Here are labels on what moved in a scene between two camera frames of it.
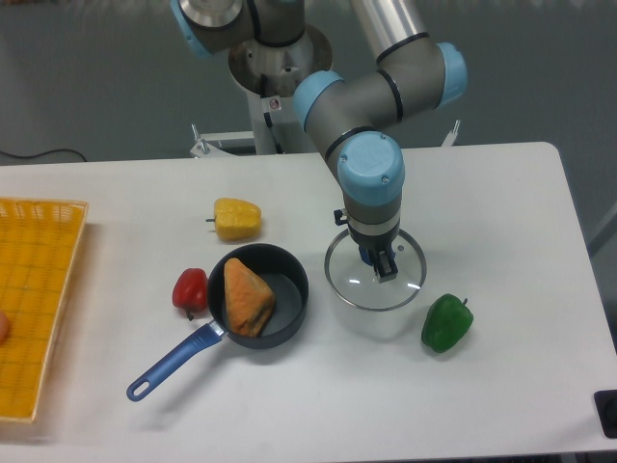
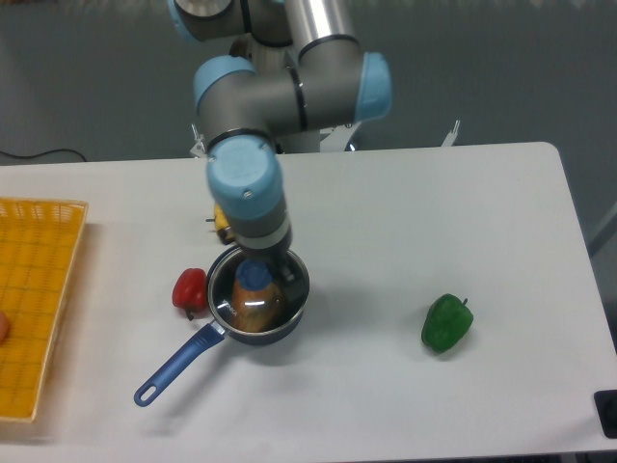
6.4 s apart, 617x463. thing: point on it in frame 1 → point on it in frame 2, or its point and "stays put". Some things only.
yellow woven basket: (39, 246) stays put
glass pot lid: (357, 285) → (254, 296)
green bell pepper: (447, 321) stays put
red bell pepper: (191, 291) stays put
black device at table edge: (605, 401) stays put
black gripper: (385, 264) → (277, 256)
